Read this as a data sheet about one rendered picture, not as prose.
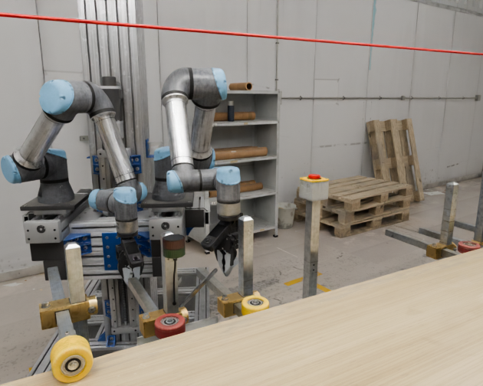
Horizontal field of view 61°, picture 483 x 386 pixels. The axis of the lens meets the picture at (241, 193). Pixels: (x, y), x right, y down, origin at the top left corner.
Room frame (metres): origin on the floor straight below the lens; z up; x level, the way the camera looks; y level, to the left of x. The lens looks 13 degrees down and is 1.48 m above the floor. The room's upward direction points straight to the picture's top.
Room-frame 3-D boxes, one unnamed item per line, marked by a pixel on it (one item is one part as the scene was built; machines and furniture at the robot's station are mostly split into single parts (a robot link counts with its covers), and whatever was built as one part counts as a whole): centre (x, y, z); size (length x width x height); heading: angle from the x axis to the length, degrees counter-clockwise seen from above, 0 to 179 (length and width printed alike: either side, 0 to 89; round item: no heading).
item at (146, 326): (1.07, 0.22, 0.85); 0.14 x 0.06 x 0.05; 119
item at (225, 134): (4.14, 0.10, 0.78); 0.90 x 0.45 x 1.55; 125
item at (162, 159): (1.80, 0.32, 1.21); 0.13 x 0.12 x 0.14; 106
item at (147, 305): (1.14, 0.28, 0.84); 0.43 x 0.03 x 0.04; 29
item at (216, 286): (1.24, 0.05, 0.84); 0.44 x 0.03 x 0.04; 29
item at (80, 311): (0.95, 0.45, 0.95); 0.14 x 0.06 x 0.05; 119
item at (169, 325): (0.97, 0.19, 0.85); 0.08 x 0.08 x 0.11
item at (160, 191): (1.80, 0.33, 1.09); 0.15 x 0.15 x 0.10
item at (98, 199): (1.42, 0.48, 1.12); 0.11 x 0.11 x 0.08; 60
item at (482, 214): (1.80, -1.11, 0.94); 0.04 x 0.04 x 0.48; 29
